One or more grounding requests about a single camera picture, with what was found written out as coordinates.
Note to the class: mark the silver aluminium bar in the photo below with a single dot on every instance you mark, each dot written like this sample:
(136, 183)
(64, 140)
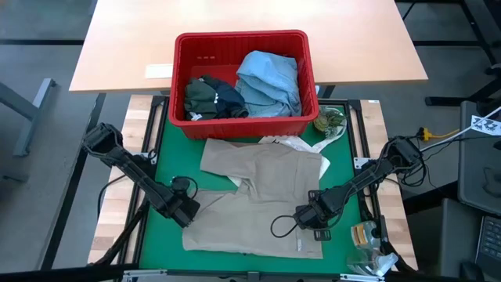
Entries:
(362, 278)
(145, 274)

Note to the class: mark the navy blue garment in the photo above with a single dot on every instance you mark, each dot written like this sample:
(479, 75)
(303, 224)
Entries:
(229, 100)

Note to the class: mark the green table mat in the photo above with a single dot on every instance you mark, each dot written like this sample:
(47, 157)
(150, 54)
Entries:
(168, 243)

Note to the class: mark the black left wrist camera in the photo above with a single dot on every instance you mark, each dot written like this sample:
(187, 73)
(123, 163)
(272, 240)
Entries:
(181, 185)

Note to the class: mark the green succulent plant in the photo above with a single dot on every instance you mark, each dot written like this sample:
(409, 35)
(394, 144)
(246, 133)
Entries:
(329, 121)

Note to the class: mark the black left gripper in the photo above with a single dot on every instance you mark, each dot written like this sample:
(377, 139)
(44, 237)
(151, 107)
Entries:
(180, 209)

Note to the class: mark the red plastic laundry bin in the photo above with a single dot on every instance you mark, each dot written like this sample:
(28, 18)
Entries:
(242, 129)

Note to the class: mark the white printed tote bag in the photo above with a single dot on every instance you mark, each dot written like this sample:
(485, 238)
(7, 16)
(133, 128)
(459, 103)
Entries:
(303, 145)

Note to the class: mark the white label sticker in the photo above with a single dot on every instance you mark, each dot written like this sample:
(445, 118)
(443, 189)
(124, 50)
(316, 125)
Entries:
(158, 71)

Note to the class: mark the small black camera box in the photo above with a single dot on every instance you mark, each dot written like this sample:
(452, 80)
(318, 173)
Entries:
(253, 276)

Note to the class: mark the clear spray bottle white nozzle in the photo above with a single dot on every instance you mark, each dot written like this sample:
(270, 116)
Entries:
(375, 262)

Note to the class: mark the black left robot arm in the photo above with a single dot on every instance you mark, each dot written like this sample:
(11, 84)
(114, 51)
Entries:
(117, 152)

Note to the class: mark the khaki shorts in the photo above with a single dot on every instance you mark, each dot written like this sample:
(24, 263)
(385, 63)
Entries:
(242, 219)

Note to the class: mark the grey side desk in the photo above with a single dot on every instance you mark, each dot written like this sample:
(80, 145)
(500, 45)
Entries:
(456, 235)

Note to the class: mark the black white patterned card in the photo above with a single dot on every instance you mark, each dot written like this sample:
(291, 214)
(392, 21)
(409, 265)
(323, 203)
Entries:
(485, 125)

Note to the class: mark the light wood desk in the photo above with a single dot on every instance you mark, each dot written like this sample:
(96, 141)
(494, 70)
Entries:
(352, 39)

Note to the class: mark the black computer mouse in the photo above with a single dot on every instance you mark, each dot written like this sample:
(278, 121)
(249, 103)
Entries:
(471, 272)

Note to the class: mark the clear bottle orange label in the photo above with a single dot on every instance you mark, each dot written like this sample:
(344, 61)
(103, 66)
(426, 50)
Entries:
(364, 235)

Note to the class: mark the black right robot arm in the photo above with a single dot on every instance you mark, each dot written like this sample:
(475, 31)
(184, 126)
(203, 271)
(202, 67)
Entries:
(372, 170)

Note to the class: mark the grey metal table leg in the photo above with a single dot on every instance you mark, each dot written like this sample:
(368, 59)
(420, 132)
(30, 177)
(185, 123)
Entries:
(27, 109)

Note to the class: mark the dark green garment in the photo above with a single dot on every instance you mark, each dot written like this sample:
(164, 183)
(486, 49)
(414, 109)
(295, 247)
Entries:
(199, 98)

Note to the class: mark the black metal table frame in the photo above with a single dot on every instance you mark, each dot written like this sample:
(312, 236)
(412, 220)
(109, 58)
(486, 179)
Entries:
(138, 235)

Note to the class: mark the black keyboard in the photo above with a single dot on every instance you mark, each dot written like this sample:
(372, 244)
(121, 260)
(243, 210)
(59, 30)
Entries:
(491, 239)

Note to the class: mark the grey chair seat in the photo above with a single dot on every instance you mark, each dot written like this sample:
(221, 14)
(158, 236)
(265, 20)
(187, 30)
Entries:
(477, 164)

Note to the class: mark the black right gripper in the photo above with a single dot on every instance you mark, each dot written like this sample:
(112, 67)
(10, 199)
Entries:
(325, 211)

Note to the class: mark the light blue jeans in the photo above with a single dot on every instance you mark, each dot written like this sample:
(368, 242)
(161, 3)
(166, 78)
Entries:
(270, 82)

